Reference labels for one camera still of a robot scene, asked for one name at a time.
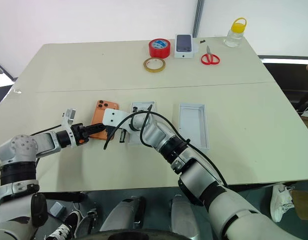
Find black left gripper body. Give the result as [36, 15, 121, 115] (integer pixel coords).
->
[70, 122, 91, 147]

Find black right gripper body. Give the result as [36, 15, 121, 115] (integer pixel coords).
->
[105, 123, 119, 135]

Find orange smartphone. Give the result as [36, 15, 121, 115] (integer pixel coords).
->
[90, 99, 120, 142]

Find white phone box base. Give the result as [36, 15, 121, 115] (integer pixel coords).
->
[127, 100, 157, 146]

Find white phone box lid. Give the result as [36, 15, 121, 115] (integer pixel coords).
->
[178, 102, 210, 155]

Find small grey box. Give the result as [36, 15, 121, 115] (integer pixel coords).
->
[49, 201, 67, 218]

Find sealed white phone box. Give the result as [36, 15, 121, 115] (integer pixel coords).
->
[174, 33, 194, 60]

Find clear jar yellow lid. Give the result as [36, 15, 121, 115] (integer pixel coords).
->
[223, 17, 248, 49]

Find yellow clear tape roll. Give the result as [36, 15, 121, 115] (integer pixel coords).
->
[143, 56, 166, 74]

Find silver robot left leg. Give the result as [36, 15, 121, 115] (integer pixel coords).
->
[98, 195, 147, 232]

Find silver robot leg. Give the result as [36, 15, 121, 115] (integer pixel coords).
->
[98, 195, 147, 232]
[169, 194, 202, 240]

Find black foot pedal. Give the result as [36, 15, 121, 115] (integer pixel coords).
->
[76, 208, 98, 239]

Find red tape roll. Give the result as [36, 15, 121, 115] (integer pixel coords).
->
[148, 37, 171, 59]

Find black and white sneaker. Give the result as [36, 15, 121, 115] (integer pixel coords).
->
[44, 210, 82, 240]

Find dark rounded robot waist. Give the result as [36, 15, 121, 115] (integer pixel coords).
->
[76, 228, 185, 240]

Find silver robot right leg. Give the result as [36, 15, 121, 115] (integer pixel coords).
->
[169, 194, 202, 240]

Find grey metal pole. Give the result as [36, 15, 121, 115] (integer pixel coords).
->
[192, 0, 206, 39]

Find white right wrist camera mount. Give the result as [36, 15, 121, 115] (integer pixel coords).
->
[102, 107, 131, 129]

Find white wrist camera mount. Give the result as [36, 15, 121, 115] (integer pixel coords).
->
[102, 107, 131, 129]
[61, 107, 77, 133]

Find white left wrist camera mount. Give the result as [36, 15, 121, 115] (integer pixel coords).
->
[61, 107, 77, 133]

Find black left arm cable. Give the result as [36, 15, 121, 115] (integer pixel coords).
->
[30, 123, 63, 137]

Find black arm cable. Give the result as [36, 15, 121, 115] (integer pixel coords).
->
[103, 103, 229, 188]
[30, 123, 63, 137]

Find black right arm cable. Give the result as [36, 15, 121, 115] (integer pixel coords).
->
[103, 103, 229, 188]

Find red handled scissors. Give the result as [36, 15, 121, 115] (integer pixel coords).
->
[200, 45, 221, 67]

